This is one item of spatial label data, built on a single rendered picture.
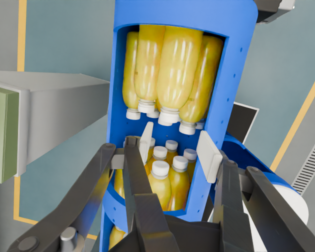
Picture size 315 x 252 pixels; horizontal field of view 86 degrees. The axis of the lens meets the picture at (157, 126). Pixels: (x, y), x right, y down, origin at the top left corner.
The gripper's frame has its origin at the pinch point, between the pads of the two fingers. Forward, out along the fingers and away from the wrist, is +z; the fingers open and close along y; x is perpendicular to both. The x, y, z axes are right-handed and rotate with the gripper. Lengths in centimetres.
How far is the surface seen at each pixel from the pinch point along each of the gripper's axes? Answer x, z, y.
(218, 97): 5.2, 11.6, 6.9
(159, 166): -12.2, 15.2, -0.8
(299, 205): -26, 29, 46
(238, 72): 9.8, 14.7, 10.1
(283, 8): 33, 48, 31
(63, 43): 18, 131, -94
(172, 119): -0.9, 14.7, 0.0
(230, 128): -28, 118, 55
